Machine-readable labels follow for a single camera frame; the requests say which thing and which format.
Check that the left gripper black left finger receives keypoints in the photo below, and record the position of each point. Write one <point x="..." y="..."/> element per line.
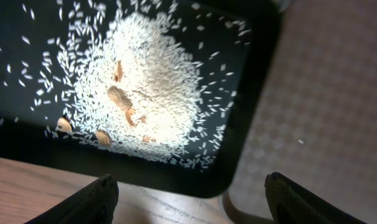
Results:
<point x="93" y="204"/>

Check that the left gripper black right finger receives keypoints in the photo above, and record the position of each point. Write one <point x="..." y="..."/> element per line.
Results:
<point x="290" y="203"/>

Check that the brown serving tray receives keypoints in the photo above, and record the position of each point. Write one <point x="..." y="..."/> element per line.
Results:
<point x="316" y="121"/>

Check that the spilled rice pile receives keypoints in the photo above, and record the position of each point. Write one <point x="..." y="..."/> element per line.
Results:
<point x="136" y="90"/>

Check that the black rectangular tray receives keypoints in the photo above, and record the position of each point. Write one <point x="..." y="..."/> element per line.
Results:
<point x="231" y="43"/>

